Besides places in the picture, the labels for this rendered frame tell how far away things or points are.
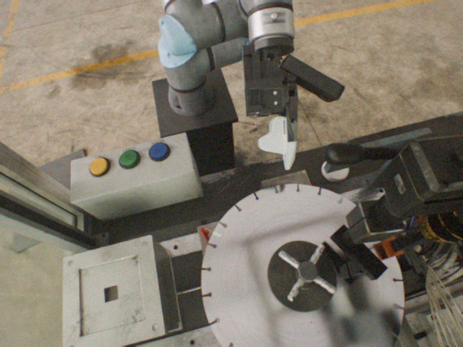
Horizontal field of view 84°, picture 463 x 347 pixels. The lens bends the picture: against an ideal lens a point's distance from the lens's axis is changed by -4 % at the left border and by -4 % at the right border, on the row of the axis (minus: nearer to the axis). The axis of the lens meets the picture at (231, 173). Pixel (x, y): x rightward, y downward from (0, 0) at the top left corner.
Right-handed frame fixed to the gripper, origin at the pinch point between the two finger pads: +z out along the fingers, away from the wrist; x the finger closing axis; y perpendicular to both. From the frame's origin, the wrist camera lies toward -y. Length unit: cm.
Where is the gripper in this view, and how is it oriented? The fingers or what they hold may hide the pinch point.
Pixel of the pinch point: (291, 161)
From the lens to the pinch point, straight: 48.4
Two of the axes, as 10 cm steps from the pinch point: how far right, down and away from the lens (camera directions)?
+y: -10.0, 0.7, 0.3
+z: 0.8, 9.9, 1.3
